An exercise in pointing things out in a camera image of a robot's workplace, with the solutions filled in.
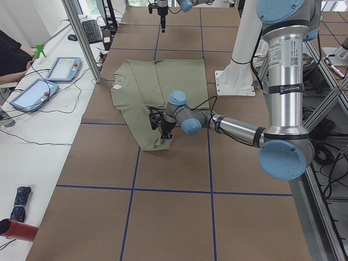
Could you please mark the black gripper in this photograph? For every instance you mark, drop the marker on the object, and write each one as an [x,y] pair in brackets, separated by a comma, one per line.
[162,12]
[166,126]

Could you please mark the olive green long-sleeve shirt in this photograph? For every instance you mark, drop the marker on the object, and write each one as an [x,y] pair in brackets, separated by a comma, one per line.
[148,84]

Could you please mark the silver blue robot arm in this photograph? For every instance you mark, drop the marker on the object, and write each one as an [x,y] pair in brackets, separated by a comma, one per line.
[260,92]
[185,5]

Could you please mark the black keyboard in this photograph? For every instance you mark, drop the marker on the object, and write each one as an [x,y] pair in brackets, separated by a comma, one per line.
[92,31]

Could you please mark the black computer mouse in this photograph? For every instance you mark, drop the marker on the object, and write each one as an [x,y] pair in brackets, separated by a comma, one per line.
[72,37]

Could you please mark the far teach pendant tablet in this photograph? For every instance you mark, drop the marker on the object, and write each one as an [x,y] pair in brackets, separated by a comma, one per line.
[64,69]

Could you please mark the teach pendant tablet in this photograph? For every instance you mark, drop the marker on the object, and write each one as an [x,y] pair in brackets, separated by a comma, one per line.
[35,95]
[64,69]

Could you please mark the green plastic clamp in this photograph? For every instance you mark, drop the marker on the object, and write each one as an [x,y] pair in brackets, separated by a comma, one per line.
[40,51]

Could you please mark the near teach pendant tablet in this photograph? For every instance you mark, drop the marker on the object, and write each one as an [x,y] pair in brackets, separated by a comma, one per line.
[35,95]

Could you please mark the person in black shirt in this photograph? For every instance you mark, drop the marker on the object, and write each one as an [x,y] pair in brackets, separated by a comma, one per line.
[16,59]

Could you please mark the folded dark blue umbrella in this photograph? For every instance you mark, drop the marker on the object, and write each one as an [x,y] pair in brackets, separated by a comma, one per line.
[18,212]

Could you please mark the red cylinder tube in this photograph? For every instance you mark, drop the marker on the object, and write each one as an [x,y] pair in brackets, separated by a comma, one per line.
[18,230]

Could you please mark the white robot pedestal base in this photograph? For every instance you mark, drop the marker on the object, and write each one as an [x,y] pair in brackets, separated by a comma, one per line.
[236,79]

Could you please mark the aluminium frame post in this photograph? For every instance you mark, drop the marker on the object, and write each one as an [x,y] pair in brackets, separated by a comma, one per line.
[82,39]

